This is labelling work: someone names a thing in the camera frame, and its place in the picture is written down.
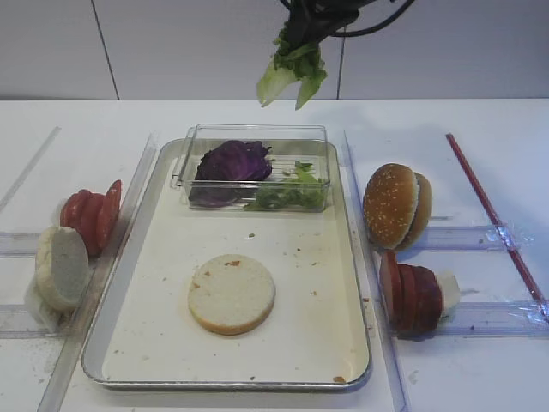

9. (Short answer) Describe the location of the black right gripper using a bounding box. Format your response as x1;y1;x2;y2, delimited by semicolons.
279;0;360;47

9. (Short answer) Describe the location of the green lettuce leaf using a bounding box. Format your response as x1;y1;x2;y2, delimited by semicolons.
256;26;328;111

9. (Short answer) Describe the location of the green lettuce in container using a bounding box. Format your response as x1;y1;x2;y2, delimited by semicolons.
244;161;328;211

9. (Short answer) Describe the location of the tomato slice front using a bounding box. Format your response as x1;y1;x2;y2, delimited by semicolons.
96;179;122;251

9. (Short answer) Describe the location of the tomato slice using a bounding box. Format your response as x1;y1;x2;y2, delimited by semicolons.
80;193;105;258
96;179;122;251
59;189;91;231

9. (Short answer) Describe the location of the tomato slice middle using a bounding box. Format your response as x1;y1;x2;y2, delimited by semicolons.
80;193;105;258

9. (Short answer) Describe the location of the tomato slice rear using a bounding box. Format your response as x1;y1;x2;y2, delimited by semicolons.
59;189;91;231

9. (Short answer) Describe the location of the clear plastic vegetable container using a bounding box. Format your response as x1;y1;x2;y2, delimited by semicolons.
171;124;335;212

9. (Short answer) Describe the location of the purple cabbage leaf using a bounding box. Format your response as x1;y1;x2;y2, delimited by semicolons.
189;140;272;208

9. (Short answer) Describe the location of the red plastic strip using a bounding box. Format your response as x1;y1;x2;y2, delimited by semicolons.
445;133;548;323

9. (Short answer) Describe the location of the sesame bun top front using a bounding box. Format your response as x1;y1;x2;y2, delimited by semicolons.
363;163;419;249

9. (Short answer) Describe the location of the sesame bun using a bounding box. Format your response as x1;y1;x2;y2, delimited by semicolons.
363;163;419;249
396;173;432;251

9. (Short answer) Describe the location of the sesame bun top rear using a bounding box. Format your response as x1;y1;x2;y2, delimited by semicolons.
396;173;432;251

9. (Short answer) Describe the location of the metal baking tray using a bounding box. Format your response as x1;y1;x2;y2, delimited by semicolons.
81;140;371;391

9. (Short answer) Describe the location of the clear thin strip far left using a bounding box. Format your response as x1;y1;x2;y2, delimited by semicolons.
0;126;62;211

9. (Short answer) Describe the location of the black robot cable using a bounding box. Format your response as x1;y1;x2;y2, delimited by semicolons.
329;0;418;39

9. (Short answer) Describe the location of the clear rail under buns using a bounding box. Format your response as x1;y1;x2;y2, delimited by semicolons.
409;225;521;251

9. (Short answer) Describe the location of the clear rail under patties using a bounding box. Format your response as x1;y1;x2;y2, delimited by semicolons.
391;301;548;340

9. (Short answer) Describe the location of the bun bottom standing in rail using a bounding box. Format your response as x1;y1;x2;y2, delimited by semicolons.
35;226;89;312

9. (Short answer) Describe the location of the clear long rail right of tray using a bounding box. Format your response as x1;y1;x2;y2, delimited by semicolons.
342;131;409;411

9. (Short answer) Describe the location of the clear long rail of tray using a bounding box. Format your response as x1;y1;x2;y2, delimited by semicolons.
342;131;409;411
37;133;158;412

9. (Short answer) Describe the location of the clear rail under bread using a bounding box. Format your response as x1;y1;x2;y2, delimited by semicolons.
1;304;90;339

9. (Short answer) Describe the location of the clear long rail left of tray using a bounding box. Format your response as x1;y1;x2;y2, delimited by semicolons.
37;133;158;412

